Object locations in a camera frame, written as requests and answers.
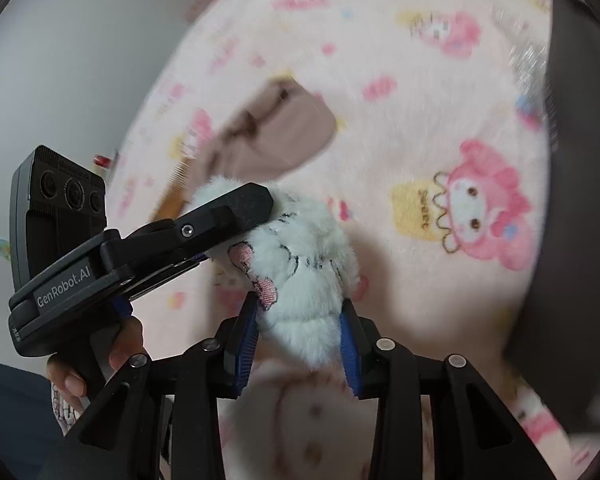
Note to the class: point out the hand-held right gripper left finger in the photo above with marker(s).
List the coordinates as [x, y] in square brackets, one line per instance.
[245, 342]

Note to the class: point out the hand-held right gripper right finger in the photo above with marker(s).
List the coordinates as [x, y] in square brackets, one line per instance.
[351, 352]

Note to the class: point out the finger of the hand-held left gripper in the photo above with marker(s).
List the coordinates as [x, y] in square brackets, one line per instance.
[230, 210]
[170, 277]

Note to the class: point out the white fluffy plush toy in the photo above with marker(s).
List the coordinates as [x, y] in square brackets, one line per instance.
[300, 280]

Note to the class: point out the black storage box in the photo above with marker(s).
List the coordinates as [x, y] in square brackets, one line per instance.
[575, 210]

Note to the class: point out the person's left hand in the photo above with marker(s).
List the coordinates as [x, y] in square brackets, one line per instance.
[130, 340]

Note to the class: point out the wooden comb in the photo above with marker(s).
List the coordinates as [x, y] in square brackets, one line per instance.
[172, 195]

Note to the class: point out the white pink patterned fleece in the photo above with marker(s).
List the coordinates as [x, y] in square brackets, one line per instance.
[305, 425]

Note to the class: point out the pile of colourful packets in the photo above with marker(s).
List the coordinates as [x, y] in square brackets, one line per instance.
[102, 161]

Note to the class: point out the beige cloth pouch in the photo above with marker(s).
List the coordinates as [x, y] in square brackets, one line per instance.
[280, 130]

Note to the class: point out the dark blue clothing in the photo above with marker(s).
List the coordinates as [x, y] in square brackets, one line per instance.
[10, 410]

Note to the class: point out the pink printed blanket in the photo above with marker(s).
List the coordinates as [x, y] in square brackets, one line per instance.
[405, 60]

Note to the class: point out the clear bubble wrap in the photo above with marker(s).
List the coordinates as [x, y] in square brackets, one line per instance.
[525, 55]

